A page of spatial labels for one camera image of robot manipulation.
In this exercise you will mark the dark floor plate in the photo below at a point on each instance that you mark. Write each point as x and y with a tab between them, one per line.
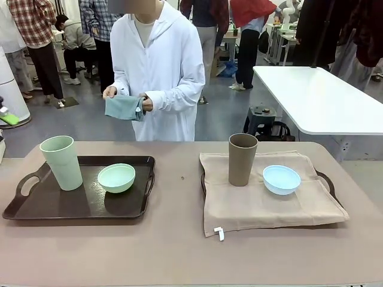
67	102

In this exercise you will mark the person's right hand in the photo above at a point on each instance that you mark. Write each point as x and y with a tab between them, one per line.
110	92

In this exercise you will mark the tall light green cup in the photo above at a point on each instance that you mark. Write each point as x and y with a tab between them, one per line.
61	167

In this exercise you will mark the white side table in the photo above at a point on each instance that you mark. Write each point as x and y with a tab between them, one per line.
323	95

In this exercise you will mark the tall brown cup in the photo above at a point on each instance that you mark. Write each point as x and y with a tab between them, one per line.
240	164

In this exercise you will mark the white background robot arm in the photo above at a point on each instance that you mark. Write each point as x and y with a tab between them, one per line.
288	15

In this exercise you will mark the seated person grey hoodie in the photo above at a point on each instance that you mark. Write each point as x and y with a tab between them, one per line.
74	39

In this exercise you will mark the light green bowl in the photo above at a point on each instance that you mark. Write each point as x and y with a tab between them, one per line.
116	180

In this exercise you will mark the blue bag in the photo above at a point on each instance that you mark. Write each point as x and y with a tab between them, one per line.
229	69

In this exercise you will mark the person in red jacket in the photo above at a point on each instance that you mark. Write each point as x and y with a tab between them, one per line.
249	36

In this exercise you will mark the light blue bowl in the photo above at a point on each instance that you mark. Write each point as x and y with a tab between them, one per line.
281	182

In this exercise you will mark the person in blue plaid shirt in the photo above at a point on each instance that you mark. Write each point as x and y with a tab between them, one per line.
95	21

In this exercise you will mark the person dark top grey trousers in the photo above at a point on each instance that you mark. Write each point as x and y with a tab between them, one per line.
208	33

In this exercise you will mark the dark plastic stool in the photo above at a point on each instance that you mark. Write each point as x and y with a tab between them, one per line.
258	116

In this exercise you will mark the black bag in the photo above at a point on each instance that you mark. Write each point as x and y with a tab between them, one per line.
281	133

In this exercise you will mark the person in white hoodie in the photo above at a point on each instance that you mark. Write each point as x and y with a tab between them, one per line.
167	53

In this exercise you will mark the person's right forearm white sleeve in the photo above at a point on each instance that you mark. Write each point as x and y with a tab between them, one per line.
124	83

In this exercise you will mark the teal green cloth mat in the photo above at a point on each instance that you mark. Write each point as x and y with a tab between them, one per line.
122	107

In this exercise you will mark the beige cloth mat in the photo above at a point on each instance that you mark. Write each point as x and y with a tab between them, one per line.
254	209

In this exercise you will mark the white cylindrical air purifier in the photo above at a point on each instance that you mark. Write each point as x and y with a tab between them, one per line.
12	89

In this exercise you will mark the person's left forearm white sleeve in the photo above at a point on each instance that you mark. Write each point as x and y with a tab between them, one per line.
176	97

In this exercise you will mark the person in red plaid shirt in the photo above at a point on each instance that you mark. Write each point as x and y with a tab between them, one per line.
33	24

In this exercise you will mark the person's left hand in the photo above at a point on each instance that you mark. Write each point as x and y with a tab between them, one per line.
147	104

